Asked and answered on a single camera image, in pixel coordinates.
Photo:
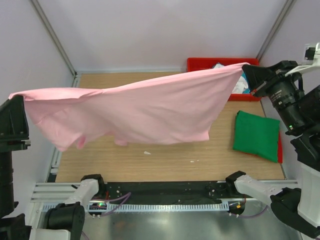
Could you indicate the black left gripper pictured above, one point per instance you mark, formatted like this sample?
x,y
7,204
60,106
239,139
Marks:
x,y
14,144

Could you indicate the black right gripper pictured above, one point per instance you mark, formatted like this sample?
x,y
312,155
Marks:
x,y
263,85

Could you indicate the pink t-shirt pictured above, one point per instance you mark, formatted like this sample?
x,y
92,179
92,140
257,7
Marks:
x,y
179,108

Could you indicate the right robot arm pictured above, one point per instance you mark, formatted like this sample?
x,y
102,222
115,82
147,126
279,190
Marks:
x,y
298,208

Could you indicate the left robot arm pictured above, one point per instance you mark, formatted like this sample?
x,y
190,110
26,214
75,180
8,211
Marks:
x,y
63,222

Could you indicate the white crumpled t-shirt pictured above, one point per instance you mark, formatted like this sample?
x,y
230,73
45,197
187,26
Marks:
x,y
241,85

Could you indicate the teal crumpled t-shirt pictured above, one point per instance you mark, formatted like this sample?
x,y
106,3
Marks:
x,y
246,90

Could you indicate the green folded t-shirt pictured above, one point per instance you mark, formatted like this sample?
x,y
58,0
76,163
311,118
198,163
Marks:
x,y
256,135

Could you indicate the red plastic bin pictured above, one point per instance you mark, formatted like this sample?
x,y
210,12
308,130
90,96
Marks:
x,y
203,63

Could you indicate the aluminium frame rail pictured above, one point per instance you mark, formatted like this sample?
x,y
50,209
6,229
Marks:
x,y
60,191

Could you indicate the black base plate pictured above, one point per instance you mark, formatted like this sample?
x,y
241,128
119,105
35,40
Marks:
x,y
172,192

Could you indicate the white slotted cable duct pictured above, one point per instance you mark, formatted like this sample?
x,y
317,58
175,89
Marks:
x,y
130,208

